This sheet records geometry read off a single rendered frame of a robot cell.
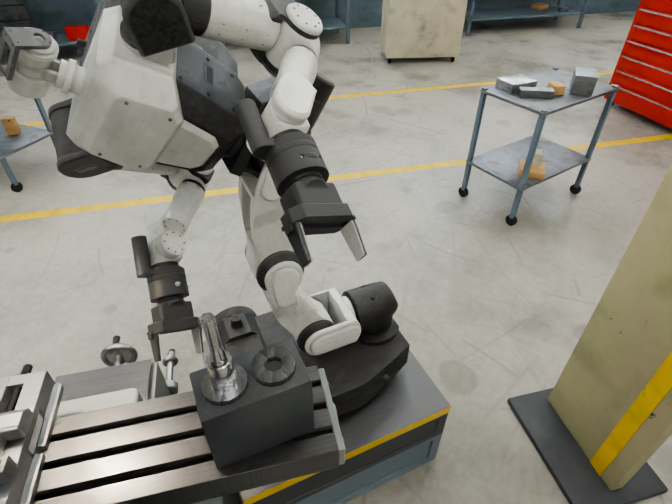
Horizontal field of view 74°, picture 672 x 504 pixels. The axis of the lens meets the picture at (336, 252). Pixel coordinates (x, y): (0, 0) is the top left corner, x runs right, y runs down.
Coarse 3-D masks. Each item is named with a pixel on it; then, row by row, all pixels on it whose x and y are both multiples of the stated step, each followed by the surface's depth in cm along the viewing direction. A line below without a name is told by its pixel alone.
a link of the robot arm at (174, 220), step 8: (168, 216) 111; (176, 216) 112; (184, 216) 113; (160, 224) 113; (168, 224) 113; (176, 224) 113; (184, 224) 113; (152, 232) 113; (160, 232) 113; (184, 232) 115
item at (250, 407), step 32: (256, 352) 94; (288, 352) 92; (192, 384) 88; (256, 384) 88; (288, 384) 88; (224, 416) 83; (256, 416) 88; (288, 416) 93; (224, 448) 90; (256, 448) 95
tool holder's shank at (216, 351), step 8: (208, 312) 76; (200, 320) 75; (208, 320) 75; (208, 328) 75; (216, 328) 77; (208, 336) 77; (216, 336) 77; (208, 344) 78; (216, 344) 78; (208, 352) 80; (216, 352) 79; (224, 352) 81; (216, 360) 80
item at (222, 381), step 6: (210, 372) 82; (222, 372) 82; (228, 372) 83; (234, 372) 85; (210, 378) 84; (216, 378) 82; (222, 378) 83; (228, 378) 84; (234, 378) 86; (216, 384) 84; (222, 384) 84; (228, 384) 84; (234, 384) 86; (222, 390) 85
